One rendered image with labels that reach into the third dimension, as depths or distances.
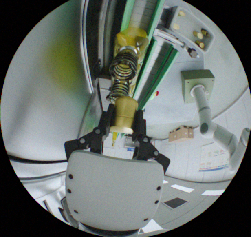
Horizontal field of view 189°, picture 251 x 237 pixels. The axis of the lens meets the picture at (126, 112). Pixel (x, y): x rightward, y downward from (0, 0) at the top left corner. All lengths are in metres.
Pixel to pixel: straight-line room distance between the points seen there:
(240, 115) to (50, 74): 3.79
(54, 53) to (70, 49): 0.05
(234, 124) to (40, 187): 3.80
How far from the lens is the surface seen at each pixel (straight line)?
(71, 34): 0.21
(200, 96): 0.56
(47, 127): 0.18
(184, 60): 0.57
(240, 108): 3.71
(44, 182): 0.23
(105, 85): 0.53
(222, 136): 0.44
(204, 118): 0.50
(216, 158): 3.84
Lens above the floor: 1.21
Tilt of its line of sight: 26 degrees down
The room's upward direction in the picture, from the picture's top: 171 degrees counter-clockwise
